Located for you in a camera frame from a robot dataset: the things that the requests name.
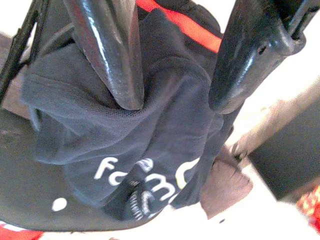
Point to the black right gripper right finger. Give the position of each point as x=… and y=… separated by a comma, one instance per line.
x=245, y=50

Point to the black clothes hanger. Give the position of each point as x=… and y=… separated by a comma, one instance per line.
x=21, y=42

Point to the black printed t-shirt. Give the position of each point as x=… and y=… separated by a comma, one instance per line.
x=162, y=125

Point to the red cushion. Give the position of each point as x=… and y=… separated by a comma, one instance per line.
x=17, y=232

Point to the black folding chair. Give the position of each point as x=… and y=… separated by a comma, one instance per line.
x=30, y=175

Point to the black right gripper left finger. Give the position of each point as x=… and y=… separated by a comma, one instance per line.
x=112, y=50

